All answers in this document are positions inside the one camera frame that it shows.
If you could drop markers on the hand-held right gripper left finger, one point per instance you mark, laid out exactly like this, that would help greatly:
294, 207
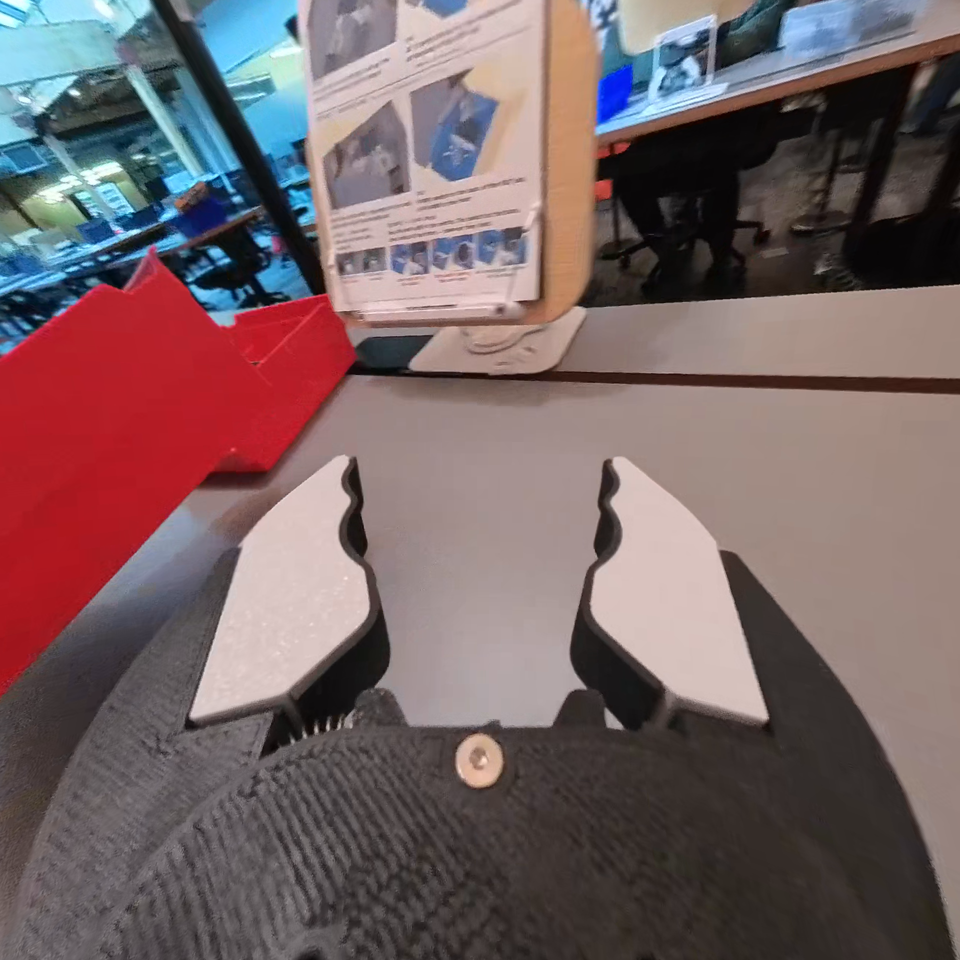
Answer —
292, 600

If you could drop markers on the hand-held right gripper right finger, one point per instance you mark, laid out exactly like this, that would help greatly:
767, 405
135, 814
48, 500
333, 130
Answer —
667, 600

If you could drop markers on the red plastic bin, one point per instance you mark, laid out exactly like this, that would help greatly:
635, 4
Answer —
112, 420

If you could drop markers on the black flat device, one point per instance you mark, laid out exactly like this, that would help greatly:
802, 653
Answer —
390, 351

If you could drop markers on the white stand base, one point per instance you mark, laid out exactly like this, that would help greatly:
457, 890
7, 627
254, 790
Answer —
547, 341

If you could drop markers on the black office chair base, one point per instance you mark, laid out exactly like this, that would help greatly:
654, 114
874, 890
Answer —
720, 251

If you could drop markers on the wooden edged table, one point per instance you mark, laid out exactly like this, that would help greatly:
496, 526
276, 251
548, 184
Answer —
210, 225
862, 52

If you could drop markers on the printed instruction sheet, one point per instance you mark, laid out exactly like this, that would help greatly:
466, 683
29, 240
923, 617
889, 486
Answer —
465, 210

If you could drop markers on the instruction sheet on stand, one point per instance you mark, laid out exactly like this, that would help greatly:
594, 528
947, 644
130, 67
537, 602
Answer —
570, 150

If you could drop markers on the black pillar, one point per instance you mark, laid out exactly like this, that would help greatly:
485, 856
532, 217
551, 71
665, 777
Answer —
225, 135

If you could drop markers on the blue plastic bin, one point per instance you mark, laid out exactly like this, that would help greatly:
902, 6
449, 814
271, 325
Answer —
615, 94

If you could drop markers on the printed photo sheet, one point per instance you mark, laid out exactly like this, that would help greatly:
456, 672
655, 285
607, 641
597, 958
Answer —
679, 67

